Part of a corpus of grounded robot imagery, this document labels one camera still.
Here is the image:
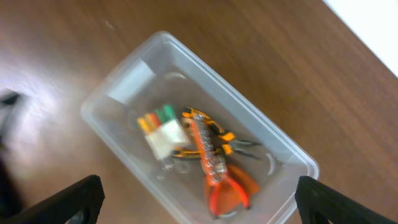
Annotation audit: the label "orange perforated plastic strip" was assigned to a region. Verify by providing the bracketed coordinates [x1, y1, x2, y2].
[191, 114, 228, 186]

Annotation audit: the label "red handled cutting pliers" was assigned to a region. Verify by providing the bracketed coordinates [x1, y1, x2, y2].
[208, 176, 251, 219]

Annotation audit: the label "clear pack of coloured clips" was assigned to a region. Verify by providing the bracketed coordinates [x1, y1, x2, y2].
[136, 104, 192, 161]

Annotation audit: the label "orange black needle nose pliers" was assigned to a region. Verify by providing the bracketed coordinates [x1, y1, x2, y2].
[171, 107, 261, 160]

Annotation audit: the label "clear plastic storage container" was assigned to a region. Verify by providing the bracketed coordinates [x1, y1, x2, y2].
[81, 32, 320, 223]

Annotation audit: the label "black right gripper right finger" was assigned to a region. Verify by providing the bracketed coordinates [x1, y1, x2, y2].
[295, 176, 395, 224]

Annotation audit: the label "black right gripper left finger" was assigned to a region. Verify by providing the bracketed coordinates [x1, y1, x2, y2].
[1, 175, 105, 224]

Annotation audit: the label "orange scraper with wooden handle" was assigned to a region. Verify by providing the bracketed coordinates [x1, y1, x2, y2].
[204, 164, 260, 203]

